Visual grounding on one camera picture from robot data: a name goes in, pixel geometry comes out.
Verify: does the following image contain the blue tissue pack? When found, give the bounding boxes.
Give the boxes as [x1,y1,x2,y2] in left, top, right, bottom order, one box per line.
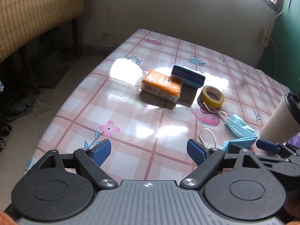
[171,64,206,88]

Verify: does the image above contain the orange tissue pack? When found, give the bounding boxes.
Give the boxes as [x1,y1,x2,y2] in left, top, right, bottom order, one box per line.
[140,70,183,103]

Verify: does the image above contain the green cabinet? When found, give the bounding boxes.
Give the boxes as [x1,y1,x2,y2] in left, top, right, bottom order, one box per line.
[257,0,299,94]

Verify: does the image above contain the purple plastic package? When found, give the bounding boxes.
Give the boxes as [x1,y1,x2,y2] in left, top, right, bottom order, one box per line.
[287,133,300,148]

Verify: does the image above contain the blue face mask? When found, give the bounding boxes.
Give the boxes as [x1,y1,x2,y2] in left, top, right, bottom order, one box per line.
[198,101,258,153]

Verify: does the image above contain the dark shoes on floor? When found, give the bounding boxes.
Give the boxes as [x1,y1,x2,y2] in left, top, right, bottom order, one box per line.
[1,80,36,151]

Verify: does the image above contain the person's right hand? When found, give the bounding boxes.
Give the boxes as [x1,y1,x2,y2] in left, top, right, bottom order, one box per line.
[285,198,300,225]

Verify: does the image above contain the white wall socket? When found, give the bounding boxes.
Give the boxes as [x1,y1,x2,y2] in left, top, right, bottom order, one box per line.
[261,28,271,47]

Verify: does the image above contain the white cup with black lid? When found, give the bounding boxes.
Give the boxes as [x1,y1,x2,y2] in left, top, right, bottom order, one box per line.
[260,92,299,144]

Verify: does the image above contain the wicker chair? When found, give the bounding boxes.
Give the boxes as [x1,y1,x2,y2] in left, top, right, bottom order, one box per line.
[1,0,85,62]

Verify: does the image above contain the pink checked teapot tablecloth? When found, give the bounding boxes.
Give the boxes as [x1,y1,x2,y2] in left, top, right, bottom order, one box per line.
[27,29,289,181]

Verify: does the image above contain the yellow tape roll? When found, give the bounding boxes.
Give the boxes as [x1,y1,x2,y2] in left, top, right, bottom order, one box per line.
[197,86,225,109]

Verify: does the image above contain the white cable on wall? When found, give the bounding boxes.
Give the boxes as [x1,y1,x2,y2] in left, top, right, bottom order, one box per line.
[268,0,295,72]

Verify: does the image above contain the person's left hand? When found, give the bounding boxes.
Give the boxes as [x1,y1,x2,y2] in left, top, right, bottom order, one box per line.
[0,211,17,225]

